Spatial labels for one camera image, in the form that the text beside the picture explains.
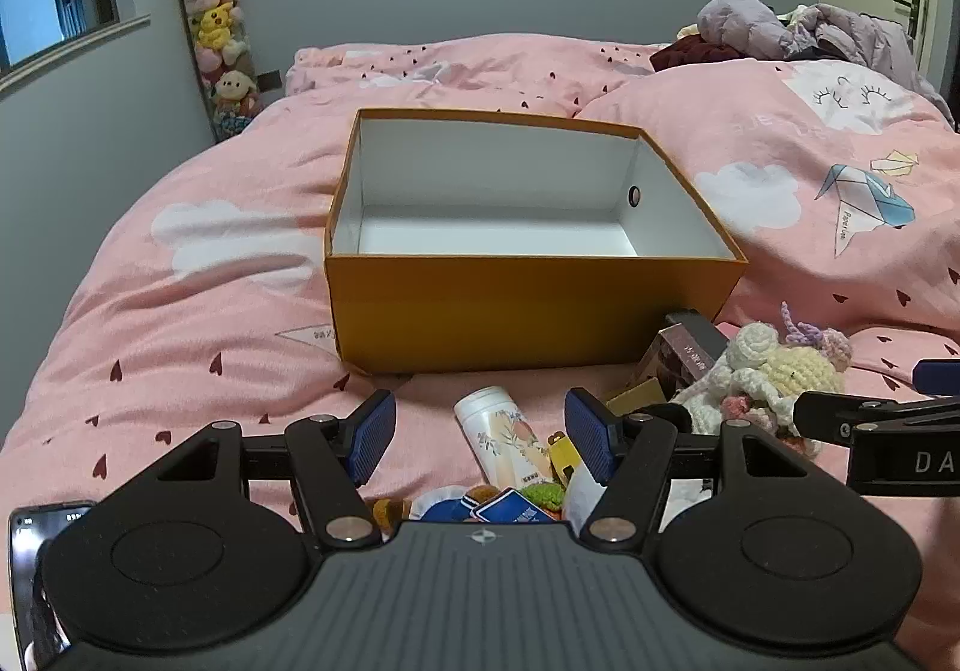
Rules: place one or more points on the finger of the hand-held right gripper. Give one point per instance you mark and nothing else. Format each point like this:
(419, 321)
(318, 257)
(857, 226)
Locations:
(939, 373)
(832, 412)

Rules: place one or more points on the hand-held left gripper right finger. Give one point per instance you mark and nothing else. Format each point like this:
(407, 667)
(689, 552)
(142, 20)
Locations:
(592, 435)

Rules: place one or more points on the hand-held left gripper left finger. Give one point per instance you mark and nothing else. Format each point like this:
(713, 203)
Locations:
(373, 433)

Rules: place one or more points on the cream crochet doll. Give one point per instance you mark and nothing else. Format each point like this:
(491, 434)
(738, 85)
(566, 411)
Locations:
(780, 371)

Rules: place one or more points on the white printed bottle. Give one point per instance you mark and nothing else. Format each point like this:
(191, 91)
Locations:
(499, 442)

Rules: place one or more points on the mauve grey cardboard box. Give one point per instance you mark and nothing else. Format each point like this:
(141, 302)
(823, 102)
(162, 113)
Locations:
(675, 364)

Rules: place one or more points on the dark grey box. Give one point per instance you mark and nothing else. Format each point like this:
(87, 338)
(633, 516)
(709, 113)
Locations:
(697, 326)

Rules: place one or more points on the orange cardboard box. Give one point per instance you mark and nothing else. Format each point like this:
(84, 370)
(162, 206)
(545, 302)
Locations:
(487, 296)

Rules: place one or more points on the yellow bear card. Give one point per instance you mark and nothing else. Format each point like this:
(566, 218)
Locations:
(562, 457)

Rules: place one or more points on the tan cardboard piece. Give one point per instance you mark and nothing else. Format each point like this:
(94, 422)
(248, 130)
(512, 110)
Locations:
(634, 397)

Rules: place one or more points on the white soft packet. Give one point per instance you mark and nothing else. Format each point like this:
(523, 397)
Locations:
(581, 498)

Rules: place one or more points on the green crochet toy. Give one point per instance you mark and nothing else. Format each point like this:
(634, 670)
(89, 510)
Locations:
(544, 497)

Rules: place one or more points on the brown plush toy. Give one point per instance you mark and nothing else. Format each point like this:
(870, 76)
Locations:
(390, 513)

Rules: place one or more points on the white blue round patch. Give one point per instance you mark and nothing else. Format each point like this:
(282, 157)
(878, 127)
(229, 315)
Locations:
(439, 504)

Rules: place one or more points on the blue card box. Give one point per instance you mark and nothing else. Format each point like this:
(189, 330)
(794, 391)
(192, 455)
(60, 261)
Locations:
(514, 510)

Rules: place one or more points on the pink printed blanket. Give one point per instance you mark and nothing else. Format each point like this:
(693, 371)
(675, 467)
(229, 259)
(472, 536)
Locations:
(195, 311)

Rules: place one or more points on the grey lavender garment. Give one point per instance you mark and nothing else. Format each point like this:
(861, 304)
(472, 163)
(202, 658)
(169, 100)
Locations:
(862, 41)

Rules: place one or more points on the black smartphone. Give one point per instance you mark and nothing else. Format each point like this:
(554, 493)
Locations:
(26, 566)

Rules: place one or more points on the dark red cloth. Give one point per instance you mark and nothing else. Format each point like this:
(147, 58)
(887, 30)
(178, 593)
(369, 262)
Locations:
(694, 54)

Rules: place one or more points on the lavender puffer jacket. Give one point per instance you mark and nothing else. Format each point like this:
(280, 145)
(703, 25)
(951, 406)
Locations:
(739, 23)

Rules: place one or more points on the column of plush toys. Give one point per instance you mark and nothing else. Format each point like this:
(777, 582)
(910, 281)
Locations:
(217, 34)

